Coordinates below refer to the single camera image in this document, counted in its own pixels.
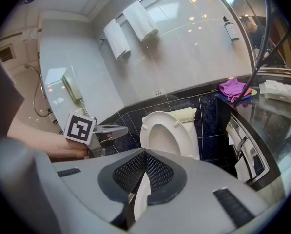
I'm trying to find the marble vanity counter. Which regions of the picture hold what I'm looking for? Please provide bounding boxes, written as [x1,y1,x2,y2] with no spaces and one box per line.
[214,69,291,197]

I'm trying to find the purple cloth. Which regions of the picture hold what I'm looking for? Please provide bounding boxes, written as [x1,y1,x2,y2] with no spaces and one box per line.
[218,77,247,99]

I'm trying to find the white towel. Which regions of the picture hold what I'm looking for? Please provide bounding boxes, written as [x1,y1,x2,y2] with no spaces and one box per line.
[103,18,131,61]
[122,0,160,43]

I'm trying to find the vent grille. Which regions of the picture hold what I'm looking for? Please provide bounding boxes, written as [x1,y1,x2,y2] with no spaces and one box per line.
[0,44,16,63]

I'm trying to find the chrome shower hose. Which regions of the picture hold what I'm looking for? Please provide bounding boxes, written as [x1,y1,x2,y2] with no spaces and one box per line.
[25,63,53,118]

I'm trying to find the white tissue box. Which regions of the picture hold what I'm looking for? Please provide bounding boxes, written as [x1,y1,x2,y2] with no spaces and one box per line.
[258,79,291,106]

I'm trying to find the chrome toilet paper holder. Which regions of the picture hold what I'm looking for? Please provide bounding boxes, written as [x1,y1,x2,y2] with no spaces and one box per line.
[225,113,270,184]

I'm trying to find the cream rolled mat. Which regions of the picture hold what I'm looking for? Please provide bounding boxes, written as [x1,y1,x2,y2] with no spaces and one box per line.
[171,107,197,123]

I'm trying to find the coiled telephone cord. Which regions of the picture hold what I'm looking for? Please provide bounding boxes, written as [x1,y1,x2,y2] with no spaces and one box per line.
[74,100,91,118]

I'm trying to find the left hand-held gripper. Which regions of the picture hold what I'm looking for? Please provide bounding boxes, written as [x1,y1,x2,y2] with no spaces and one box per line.
[63,110,129,159]

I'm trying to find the person's left forearm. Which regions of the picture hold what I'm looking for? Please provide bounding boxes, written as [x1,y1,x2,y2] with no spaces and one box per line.
[7,119,90,158]

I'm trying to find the blue cloth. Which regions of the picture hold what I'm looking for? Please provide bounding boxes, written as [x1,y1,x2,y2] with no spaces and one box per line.
[219,93,253,102]

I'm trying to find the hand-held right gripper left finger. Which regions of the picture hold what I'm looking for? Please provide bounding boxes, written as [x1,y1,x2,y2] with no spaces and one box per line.
[0,137,147,234]

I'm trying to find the white toilet lid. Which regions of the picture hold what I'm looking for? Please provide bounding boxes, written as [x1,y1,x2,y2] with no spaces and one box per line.
[149,123,180,156]

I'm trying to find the white pump bottle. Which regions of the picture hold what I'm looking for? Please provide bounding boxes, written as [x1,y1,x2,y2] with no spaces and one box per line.
[222,15,240,43]

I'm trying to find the orange cloth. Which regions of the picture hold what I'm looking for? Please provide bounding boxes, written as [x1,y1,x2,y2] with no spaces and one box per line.
[233,88,254,99]

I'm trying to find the black tripod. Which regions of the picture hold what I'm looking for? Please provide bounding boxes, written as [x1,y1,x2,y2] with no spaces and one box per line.
[229,0,291,107]

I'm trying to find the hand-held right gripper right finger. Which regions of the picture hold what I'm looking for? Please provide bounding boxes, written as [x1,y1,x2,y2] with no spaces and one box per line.
[133,148,272,234]

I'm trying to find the beige wall telephone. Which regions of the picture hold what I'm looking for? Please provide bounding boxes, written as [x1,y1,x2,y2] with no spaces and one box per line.
[61,73,84,104]

